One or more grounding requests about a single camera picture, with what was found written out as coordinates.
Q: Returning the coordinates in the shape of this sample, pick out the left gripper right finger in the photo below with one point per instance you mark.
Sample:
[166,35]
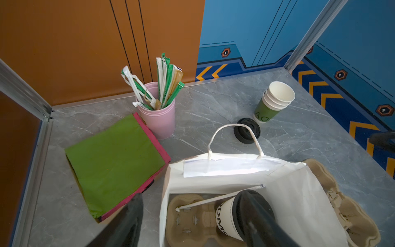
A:
[282,239]

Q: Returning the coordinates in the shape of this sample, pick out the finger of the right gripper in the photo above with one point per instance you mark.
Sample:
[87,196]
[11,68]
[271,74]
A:
[384,140]

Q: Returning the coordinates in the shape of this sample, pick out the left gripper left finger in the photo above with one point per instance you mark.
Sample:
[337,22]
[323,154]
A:
[124,230]

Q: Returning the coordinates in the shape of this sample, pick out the white paper coffee cup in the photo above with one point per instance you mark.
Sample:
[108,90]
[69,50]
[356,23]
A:
[226,219]

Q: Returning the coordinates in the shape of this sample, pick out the pulp cup carrier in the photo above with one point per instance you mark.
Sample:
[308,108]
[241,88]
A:
[361,230]
[196,226]

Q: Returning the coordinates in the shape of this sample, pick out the green napkin stack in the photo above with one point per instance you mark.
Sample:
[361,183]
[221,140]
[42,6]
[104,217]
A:
[112,164]

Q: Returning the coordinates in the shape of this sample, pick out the black cup lid stack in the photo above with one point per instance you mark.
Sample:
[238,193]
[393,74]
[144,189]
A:
[243,135]

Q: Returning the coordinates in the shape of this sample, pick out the stack of paper cups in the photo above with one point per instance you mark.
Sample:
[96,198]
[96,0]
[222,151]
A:
[276,98]

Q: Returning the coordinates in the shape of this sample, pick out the pink napkin stack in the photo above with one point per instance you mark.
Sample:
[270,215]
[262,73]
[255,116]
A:
[148,182]

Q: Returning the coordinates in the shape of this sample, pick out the pink straw holder cup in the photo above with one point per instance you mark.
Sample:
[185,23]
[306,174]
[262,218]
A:
[160,122]

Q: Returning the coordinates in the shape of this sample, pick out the bundle of wrapped straws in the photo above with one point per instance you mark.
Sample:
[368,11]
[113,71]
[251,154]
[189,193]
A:
[169,84]

